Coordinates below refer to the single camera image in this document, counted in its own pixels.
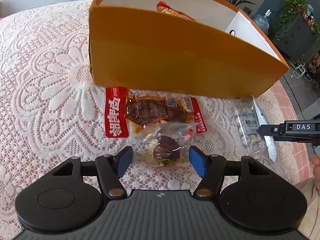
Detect blue water jug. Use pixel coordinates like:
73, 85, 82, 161
253, 9, 272, 33

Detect pink checked table cover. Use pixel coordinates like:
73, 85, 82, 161
270, 80, 313, 181

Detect red packaged braised meat snack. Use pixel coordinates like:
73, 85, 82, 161
104, 87, 207, 139

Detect clear bag white candies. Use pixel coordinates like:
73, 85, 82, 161
228, 99, 266, 155

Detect orange cardboard box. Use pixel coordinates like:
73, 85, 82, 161
88, 0, 289, 99

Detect dark grey cabinet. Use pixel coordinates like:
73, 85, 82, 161
272, 16, 316, 61

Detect hanging green vine plant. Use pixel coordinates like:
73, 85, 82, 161
274, 0, 307, 41

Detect person's right hand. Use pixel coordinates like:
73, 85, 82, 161
310, 154, 320, 180

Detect red snack pack in box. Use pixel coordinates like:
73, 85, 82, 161
156, 1, 195, 21

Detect clear bag dark round snack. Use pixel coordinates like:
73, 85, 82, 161
136, 122, 196, 167

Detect white lace tablecloth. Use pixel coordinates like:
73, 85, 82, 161
0, 0, 308, 233

